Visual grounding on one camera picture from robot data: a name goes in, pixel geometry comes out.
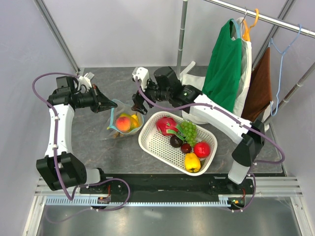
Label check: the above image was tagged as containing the yellow bell pepper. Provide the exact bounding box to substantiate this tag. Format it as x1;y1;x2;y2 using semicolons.
185;153;201;173

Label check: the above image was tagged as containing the green grape bunch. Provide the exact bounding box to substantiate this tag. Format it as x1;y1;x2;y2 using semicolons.
181;120;197;148

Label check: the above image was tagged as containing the brown towel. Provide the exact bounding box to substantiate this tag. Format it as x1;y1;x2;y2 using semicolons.
241;47;272;122

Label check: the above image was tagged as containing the white cable duct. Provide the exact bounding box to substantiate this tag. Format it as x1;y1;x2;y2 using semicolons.
45;196;232;207

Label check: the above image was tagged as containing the metal clothes rack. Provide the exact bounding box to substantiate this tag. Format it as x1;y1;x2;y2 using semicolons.
172;0;315;132

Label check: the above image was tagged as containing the pink dragon fruit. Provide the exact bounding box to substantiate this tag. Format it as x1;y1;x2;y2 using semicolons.
156;117;182;136

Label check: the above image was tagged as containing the green shirt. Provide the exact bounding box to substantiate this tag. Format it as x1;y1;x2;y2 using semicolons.
202;19;242;112

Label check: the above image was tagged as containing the red pomegranate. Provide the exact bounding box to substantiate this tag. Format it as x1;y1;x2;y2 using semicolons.
193;141;211;159

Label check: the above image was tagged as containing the blue wire hanger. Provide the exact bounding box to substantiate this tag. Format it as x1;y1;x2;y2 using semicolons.
268;24;302;117

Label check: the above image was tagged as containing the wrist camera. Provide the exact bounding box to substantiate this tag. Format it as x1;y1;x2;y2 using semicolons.
132;67;150;91
78;72;95;91

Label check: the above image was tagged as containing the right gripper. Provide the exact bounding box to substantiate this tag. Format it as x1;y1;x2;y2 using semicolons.
131;77;171;116

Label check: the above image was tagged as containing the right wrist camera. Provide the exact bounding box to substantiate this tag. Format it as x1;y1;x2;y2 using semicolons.
132;67;150;91

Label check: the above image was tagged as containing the orange peach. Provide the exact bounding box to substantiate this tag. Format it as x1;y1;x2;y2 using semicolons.
115;117;131;132

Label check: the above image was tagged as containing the dark red plum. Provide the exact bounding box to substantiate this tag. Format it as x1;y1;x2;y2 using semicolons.
181;143;192;154

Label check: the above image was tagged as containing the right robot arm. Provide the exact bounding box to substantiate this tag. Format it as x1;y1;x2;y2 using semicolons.
132;66;265;194

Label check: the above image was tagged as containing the light blue hanger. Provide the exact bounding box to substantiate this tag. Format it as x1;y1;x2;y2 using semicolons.
230;19;241;40

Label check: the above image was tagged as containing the white plastic basket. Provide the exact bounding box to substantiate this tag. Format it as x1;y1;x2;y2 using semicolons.
138;111;218;176

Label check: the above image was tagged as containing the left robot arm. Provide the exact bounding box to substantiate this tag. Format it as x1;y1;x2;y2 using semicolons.
36;72;117;193

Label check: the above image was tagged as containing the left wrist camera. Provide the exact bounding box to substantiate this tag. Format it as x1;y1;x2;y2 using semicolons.
78;72;95;91

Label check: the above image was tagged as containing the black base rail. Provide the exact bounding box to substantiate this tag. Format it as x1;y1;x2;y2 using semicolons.
80;174;254;203

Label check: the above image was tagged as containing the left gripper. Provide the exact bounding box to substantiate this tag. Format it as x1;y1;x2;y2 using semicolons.
75;85;117;114

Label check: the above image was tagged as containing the orange green mango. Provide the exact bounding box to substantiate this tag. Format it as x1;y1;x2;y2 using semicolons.
116;114;140;132

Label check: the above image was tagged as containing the orange hanger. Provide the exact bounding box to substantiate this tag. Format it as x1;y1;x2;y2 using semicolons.
242;8;260;42

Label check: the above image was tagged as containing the brown longan bunch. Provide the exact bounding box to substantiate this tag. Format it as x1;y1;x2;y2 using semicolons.
111;132;124;139

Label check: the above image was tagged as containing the white garment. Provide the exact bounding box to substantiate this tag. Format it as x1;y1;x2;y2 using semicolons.
182;17;252;117

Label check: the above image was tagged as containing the yellow lemon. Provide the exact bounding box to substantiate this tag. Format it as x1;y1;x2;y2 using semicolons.
131;114;140;128

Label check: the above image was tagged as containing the clear zip top bag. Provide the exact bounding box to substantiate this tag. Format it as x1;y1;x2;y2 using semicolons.
99;99;144;140

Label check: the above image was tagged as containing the dark mangosteen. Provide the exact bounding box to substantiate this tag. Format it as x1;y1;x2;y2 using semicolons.
170;135;184;148

